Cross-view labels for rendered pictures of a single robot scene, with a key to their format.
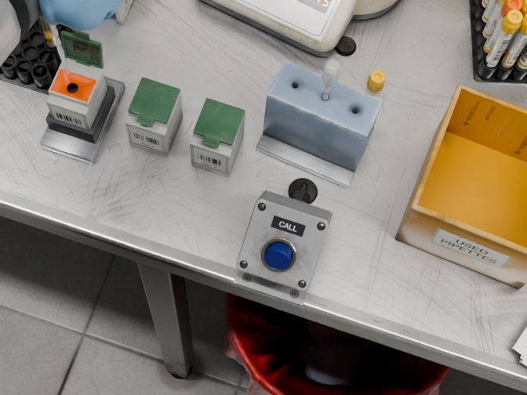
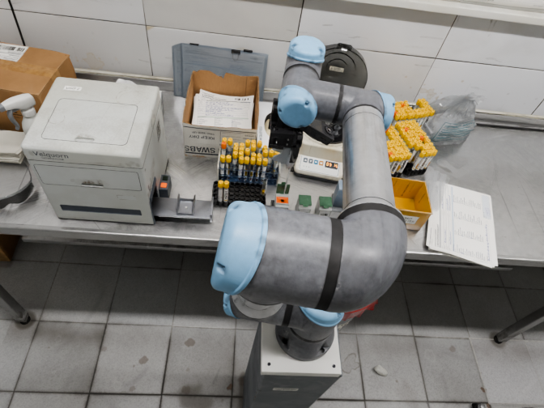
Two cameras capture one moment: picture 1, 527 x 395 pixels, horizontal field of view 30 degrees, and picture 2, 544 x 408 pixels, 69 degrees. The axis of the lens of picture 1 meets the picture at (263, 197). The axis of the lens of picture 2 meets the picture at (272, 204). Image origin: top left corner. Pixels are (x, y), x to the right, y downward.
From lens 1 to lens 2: 58 cm
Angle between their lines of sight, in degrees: 20
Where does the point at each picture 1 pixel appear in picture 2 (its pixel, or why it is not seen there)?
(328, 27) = (339, 173)
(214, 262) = not seen: hidden behind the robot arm
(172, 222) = not seen: hidden behind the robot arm
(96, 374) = (244, 342)
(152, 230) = not seen: hidden behind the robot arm
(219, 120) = (325, 201)
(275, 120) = (339, 198)
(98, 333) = (240, 327)
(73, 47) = (280, 188)
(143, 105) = (303, 201)
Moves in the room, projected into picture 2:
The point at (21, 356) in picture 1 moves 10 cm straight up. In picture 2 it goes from (215, 343) to (215, 336)
